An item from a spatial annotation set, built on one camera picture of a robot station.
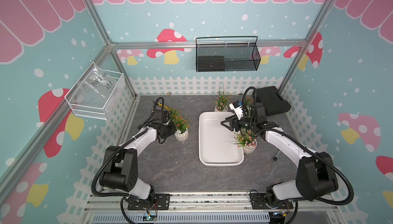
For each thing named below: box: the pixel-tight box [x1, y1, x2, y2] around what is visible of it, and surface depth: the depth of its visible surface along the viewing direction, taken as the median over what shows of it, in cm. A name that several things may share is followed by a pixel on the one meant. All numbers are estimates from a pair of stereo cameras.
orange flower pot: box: [169, 107, 192, 142], surface depth 93 cm
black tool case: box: [255, 85, 292, 117], surface depth 115 cm
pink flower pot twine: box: [229, 129, 258, 155], surface depth 83 cm
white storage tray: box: [198, 111, 245, 167], surface depth 94 cm
